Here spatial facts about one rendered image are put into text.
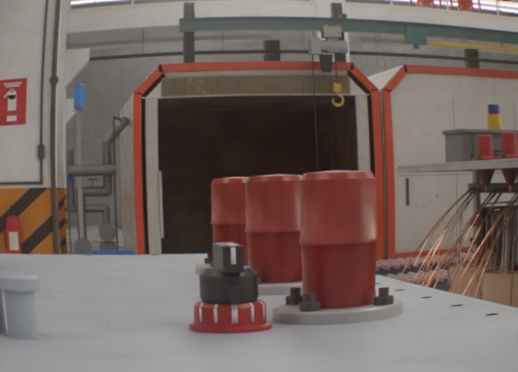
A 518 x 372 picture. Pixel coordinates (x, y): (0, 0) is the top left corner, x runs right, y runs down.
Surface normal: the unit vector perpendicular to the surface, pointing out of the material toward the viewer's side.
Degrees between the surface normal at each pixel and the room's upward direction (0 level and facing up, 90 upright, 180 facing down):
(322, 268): 90
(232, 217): 89
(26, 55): 90
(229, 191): 89
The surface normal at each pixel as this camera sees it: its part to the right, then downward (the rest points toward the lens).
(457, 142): -0.97, 0.00
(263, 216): -0.47, -0.01
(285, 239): 0.29, 0.00
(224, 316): -0.16, -0.03
